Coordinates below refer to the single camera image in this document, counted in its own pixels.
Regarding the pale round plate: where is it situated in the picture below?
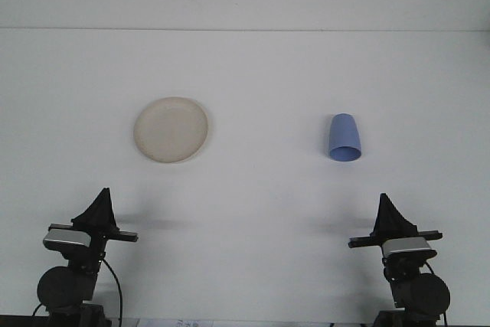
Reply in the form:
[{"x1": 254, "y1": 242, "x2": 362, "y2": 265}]
[{"x1": 132, "y1": 96, "x2": 210, "y2": 165}]

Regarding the arm grey camera box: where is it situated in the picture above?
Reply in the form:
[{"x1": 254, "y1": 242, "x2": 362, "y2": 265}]
[
  {"x1": 42, "y1": 228, "x2": 93, "y2": 250},
  {"x1": 381, "y1": 237, "x2": 438, "y2": 260}
]

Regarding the pale blue cup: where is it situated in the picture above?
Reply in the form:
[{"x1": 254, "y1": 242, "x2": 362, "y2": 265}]
[{"x1": 327, "y1": 113, "x2": 364, "y2": 162}]

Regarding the arm short black cable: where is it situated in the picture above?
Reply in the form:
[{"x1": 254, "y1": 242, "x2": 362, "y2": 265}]
[{"x1": 32, "y1": 302, "x2": 51, "y2": 319}]

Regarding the arm long black cable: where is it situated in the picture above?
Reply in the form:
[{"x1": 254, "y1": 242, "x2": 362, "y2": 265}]
[{"x1": 100, "y1": 258, "x2": 123, "y2": 327}]

